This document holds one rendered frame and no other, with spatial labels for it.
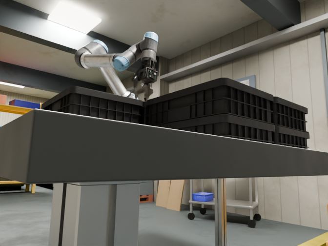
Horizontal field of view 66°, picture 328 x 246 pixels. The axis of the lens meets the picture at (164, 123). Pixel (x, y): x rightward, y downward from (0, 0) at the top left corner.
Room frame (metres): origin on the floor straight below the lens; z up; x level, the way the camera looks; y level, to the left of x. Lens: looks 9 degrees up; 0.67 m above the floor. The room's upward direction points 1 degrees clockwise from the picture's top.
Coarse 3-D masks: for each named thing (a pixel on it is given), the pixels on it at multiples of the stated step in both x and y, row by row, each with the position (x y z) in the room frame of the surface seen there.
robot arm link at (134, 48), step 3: (138, 42) 1.28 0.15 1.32; (132, 45) 1.32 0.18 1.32; (135, 45) 1.28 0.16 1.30; (138, 45) 1.27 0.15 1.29; (129, 48) 1.27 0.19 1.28; (132, 48) 1.27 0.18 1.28; (135, 48) 1.27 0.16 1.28; (138, 48) 1.27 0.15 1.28; (135, 51) 1.27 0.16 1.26; (138, 51) 1.28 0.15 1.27; (141, 51) 1.27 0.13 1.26; (135, 54) 1.27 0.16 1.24; (138, 54) 1.28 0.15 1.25; (141, 54) 1.30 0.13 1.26; (138, 57) 1.29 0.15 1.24
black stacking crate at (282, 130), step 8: (280, 128) 0.91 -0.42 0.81; (288, 128) 0.95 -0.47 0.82; (272, 136) 0.92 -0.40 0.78; (280, 136) 0.92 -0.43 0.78; (288, 136) 0.97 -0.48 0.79; (296, 136) 1.01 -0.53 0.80; (304, 136) 1.04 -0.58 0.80; (280, 144) 0.93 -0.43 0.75; (288, 144) 0.96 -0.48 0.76; (296, 144) 1.01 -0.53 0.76; (304, 144) 1.06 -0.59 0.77
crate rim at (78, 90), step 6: (66, 90) 0.86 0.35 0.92; (72, 90) 0.83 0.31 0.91; (78, 90) 0.84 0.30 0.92; (84, 90) 0.85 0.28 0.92; (90, 90) 0.87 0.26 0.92; (96, 90) 0.88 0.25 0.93; (54, 96) 0.97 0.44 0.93; (60, 96) 0.91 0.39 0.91; (96, 96) 0.88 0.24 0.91; (102, 96) 0.90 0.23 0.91; (108, 96) 0.91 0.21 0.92; (114, 96) 0.93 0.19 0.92; (120, 96) 0.94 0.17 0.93; (48, 102) 1.03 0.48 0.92; (126, 102) 0.96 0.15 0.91; (132, 102) 0.98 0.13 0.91; (138, 102) 1.00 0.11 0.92; (42, 108) 1.10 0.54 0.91
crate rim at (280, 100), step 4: (276, 100) 0.90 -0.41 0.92; (280, 100) 0.92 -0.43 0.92; (284, 100) 0.94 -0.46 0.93; (284, 104) 0.94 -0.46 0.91; (288, 104) 0.96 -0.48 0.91; (292, 104) 0.98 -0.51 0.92; (296, 104) 1.01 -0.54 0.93; (296, 108) 1.00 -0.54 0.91; (300, 108) 1.03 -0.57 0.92; (304, 108) 1.05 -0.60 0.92
